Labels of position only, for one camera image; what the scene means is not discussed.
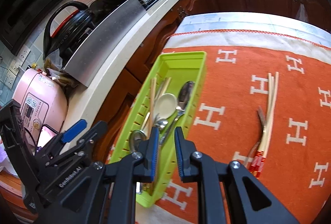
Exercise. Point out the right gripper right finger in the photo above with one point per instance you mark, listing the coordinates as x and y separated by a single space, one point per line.
227 193

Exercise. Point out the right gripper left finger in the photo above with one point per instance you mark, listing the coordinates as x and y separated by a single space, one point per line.
106 193

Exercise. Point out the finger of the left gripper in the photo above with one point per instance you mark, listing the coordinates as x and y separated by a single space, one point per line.
89 139
74 131

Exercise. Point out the white ceramic soup spoon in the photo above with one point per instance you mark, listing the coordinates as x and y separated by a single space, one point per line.
165 106

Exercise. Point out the green plastic utensil tray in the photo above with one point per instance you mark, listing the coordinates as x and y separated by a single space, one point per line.
170 92

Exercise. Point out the metal spiral chopstick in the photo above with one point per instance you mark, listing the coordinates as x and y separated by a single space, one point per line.
162 88

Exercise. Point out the large steel spoon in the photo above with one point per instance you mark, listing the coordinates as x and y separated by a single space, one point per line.
182 101

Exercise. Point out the smartphone on counter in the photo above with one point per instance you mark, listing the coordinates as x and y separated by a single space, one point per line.
46 134

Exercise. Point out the pink rice cooker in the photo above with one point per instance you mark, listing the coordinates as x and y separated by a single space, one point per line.
42 102

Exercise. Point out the steel splash guard panel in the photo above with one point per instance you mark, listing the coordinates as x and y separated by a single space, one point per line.
95 49

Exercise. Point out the black pressure cooker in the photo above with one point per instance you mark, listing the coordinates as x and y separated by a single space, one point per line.
70 33

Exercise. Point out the orange H pattern blanket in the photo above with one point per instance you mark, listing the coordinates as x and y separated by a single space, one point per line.
226 124

